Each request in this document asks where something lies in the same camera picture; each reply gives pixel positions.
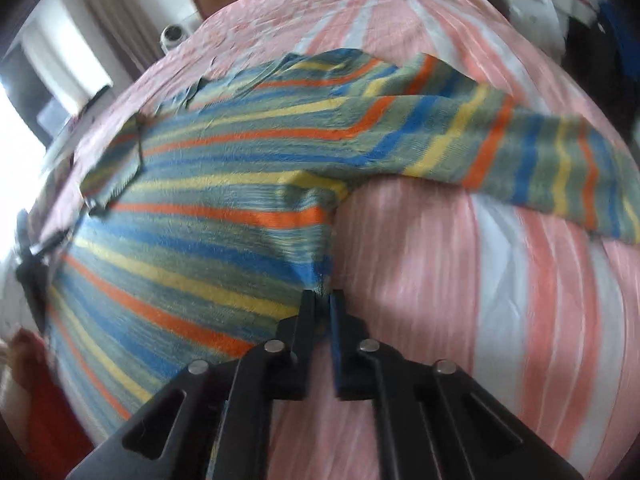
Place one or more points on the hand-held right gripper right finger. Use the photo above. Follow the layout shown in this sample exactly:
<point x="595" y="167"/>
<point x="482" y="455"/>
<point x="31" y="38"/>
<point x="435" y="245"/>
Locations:
<point x="340" y="330"/>

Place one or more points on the white round camera device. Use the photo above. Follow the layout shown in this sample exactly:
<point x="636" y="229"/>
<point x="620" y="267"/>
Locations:
<point x="173" y="36"/>

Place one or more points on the white bedside cabinet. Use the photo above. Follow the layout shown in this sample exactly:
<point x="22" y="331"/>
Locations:
<point x="542" y="5"/>

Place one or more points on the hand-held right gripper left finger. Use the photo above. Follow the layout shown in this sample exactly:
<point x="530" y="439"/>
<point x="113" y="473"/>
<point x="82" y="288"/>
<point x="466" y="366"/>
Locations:
<point x="307" y="330"/>

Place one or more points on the pink white striped bed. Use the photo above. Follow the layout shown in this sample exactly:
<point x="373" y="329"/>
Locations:
<point x="450" y="285"/>

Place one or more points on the beige curtain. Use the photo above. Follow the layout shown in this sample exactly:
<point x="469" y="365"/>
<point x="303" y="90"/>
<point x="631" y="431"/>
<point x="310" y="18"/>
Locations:
<point x="115" y="10"/>

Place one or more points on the person's left forearm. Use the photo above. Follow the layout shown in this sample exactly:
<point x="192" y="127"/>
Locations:
<point x="45" y="425"/>

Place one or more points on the black bag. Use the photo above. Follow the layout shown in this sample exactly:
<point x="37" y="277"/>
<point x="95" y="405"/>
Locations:
<point x="595" y="60"/>

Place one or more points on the window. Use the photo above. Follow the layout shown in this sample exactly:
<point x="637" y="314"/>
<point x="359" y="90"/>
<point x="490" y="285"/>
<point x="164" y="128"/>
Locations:
<point x="20" y="105"/>

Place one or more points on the multicolour striped knit sweater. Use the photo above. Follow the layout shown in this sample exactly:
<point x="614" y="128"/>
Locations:
<point x="200" y="220"/>

